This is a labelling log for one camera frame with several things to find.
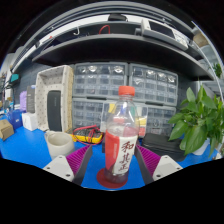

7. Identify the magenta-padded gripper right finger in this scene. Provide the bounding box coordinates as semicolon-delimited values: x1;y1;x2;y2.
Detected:
133;143;184;186

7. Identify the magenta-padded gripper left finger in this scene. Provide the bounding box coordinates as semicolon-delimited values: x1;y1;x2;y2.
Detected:
42;143;94;187

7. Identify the clear bottle with red cap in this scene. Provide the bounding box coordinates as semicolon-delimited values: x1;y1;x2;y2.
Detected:
103;85;140;185

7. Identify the flat black case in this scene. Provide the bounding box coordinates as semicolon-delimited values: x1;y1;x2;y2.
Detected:
141;132;186;162

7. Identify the grey ceramic mug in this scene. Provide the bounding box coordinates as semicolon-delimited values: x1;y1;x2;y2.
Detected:
44;129;76;160

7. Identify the yellow multimeter with red leads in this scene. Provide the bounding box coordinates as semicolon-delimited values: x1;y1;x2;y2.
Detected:
71;124;104;146

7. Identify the flat round red coaster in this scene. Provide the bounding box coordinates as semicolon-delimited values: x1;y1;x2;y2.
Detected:
96;167;129;190

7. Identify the green potted plant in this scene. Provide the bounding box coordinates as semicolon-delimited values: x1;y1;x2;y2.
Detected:
168;85;224;158

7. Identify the small white box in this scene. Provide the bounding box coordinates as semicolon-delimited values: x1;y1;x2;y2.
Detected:
21;111;39;132

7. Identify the black rectangular speaker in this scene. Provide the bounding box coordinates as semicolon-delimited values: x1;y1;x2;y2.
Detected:
46;89;63;132

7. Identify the blue box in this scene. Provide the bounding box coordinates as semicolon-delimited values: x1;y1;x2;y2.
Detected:
7;109;24;130

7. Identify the small brown cardboard box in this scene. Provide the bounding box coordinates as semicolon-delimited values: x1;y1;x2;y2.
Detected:
0;119;16;141

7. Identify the beige perforated tray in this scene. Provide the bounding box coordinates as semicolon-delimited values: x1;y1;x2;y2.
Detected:
34;64;74;133

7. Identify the dark grey box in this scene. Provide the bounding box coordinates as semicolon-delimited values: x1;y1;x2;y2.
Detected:
25;84;37;114

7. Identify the purple bag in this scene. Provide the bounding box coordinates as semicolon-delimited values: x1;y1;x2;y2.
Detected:
19;90;28;113

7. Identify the teal holder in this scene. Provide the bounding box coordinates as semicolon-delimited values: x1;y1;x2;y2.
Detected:
9;73;20;84

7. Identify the white metal shelf unit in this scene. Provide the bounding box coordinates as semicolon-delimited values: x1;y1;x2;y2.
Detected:
191;21;224;101

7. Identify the black device above shelf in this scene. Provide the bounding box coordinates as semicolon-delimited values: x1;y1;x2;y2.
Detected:
107;13;129;23

